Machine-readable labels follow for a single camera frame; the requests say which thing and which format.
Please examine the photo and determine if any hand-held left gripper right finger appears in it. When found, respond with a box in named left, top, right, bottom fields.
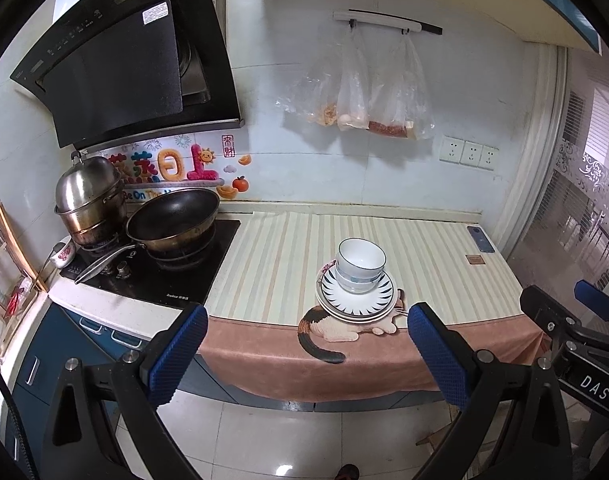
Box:
left=409, top=302, right=574, bottom=480

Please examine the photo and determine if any dark wok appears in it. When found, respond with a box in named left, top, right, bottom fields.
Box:
left=74, top=187, right=221, bottom=286

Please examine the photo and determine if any blue phone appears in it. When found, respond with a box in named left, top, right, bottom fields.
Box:
left=467, top=225, right=496, bottom=255

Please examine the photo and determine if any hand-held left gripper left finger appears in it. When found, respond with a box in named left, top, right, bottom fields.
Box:
left=42, top=304, right=208, bottom=480

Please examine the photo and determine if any leaf pattern plate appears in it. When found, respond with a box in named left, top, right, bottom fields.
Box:
left=319, top=267, right=397, bottom=312

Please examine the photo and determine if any white bowl with dark rim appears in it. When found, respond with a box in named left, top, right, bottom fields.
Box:
left=337, top=238, right=387, bottom=281

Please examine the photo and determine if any white bowl with blue spots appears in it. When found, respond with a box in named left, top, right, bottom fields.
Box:
left=335, top=261, right=386, bottom=291

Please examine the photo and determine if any cat-shaped mat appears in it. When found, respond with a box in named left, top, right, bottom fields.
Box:
left=297, top=287, right=411, bottom=365

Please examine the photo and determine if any black gas stove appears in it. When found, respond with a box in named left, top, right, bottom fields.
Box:
left=59, top=217, right=242, bottom=307

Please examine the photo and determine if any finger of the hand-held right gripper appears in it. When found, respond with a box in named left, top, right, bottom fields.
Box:
left=573, top=280, right=609, bottom=325
left=519, top=285, right=593, bottom=347

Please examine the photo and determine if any clear plastic bag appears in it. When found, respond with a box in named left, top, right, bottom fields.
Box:
left=337, top=25, right=371, bottom=134
left=367, top=32, right=436, bottom=142
left=283, top=35, right=346, bottom=127

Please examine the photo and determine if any colourful wall sticker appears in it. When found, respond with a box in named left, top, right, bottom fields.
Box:
left=102, top=132, right=253, bottom=204

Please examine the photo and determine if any steel steamer pot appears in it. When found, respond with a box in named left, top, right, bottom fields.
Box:
left=54, top=151, right=128, bottom=251

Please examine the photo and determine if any wall hook rail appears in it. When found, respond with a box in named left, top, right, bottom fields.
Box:
left=333, top=8, right=444, bottom=37

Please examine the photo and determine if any wooden cutting board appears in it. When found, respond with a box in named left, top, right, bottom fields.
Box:
left=0, top=201, right=49, bottom=294

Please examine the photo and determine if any small white red dish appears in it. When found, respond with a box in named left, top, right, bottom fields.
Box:
left=49, top=241, right=78, bottom=269

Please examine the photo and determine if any striped mat with pink border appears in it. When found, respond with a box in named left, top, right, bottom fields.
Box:
left=197, top=210, right=553, bottom=406

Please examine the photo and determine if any black range hood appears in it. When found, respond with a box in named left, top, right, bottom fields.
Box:
left=9, top=0, right=246, bottom=151

